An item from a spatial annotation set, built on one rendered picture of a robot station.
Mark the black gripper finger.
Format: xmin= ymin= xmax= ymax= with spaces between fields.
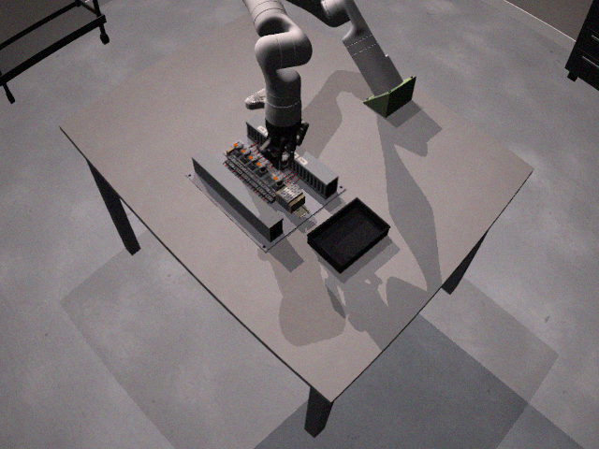
xmin=256 ymin=137 xmax=287 ymax=171
xmin=285 ymin=119 xmax=309 ymax=163

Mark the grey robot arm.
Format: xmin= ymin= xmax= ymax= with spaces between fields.
xmin=242 ymin=0 xmax=403 ymax=127

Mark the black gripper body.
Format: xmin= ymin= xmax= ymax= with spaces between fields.
xmin=265 ymin=117 xmax=301 ymax=149

